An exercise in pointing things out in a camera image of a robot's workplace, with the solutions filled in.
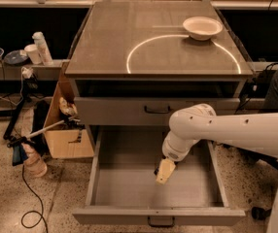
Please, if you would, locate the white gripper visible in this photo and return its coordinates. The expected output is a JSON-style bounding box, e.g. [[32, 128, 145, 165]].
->
[[156, 133, 191, 184]]

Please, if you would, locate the dark blue rxbar packet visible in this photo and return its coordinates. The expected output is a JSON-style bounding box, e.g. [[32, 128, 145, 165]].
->
[[154, 167, 159, 176]]

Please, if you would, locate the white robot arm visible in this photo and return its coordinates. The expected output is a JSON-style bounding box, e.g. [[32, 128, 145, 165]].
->
[[156, 104, 278, 233]]

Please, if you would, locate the open middle drawer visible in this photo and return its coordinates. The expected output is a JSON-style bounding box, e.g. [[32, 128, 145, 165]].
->
[[73, 126, 245, 228]]

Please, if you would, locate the closed top drawer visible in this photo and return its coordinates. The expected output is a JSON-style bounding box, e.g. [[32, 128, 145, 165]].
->
[[75, 97, 239, 126]]

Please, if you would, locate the grey drawer cabinet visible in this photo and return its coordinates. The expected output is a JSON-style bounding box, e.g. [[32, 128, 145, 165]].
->
[[64, 0, 254, 138]]

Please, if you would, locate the cardboard box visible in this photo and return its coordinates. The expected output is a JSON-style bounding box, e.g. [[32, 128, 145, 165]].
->
[[44, 67, 94, 159]]

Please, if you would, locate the black office chair base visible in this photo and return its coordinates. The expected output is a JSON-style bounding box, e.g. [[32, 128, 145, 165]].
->
[[240, 150, 278, 220]]

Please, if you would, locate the white rod tool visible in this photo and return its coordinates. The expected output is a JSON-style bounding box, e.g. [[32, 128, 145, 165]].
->
[[7, 116, 80, 148]]

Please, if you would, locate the spray bottle with blue trigger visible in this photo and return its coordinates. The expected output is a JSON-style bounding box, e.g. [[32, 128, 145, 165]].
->
[[12, 142, 48, 178]]

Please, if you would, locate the white bowl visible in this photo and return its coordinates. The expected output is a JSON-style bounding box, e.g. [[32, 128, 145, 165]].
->
[[183, 17, 223, 41]]

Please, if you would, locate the white paper cup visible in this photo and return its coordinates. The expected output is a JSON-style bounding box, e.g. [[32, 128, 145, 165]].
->
[[24, 44, 42, 64]]

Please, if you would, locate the white spray can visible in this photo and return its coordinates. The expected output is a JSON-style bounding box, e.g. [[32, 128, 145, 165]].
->
[[32, 32, 53, 66]]

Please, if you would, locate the blue plate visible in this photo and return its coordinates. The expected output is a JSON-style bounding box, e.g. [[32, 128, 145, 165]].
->
[[4, 50, 29, 65]]

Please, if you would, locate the black floor cable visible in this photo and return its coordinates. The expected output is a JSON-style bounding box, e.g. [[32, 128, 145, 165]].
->
[[19, 164, 50, 233]]

